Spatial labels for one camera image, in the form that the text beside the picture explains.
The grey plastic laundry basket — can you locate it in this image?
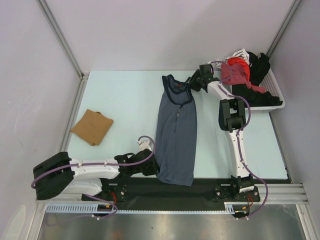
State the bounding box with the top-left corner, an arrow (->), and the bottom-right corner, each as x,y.
246,68 -> 286,112

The left side aluminium rail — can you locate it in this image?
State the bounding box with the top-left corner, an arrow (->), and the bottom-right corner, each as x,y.
55,72 -> 90,176

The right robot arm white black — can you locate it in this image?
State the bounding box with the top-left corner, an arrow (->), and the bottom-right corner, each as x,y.
187,62 -> 254,201

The white black printed garment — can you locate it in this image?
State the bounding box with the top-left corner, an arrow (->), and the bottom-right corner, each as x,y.
223,48 -> 251,68

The left aluminium frame post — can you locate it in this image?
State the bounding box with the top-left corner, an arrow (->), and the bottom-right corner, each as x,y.
36,0 -> 84,80

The tan ribbed tank top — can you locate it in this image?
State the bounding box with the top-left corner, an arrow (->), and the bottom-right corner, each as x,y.
70,109 -> 114,146

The pink garment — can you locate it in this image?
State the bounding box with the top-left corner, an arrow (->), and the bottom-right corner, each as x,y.
221,63 -> 252,89

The white slotted cable duct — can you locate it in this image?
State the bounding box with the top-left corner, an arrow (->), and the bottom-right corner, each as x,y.
46,202 -> 251,215

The front aluminium frame rail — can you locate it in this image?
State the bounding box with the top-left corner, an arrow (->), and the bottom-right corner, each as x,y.
34,182 -> 310,205

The red garment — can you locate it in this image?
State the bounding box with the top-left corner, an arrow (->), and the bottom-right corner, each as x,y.
227,57 -> 266,94

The right aluminium frame post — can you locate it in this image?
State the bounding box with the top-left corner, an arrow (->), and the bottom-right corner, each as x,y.
266,0 -> 304,58

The blue printed garment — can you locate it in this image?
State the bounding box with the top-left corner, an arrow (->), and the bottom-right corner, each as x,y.
155,74 -> 198,187

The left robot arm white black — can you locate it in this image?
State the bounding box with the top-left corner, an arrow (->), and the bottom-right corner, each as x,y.
31,148 -> 160,201

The aluminium frame post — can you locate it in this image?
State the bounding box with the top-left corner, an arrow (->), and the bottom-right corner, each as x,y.
266,0 -> 304,58
36,0 -> 84,80

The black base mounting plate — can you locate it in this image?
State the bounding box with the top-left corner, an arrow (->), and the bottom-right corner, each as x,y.
95,177 -> 260,211

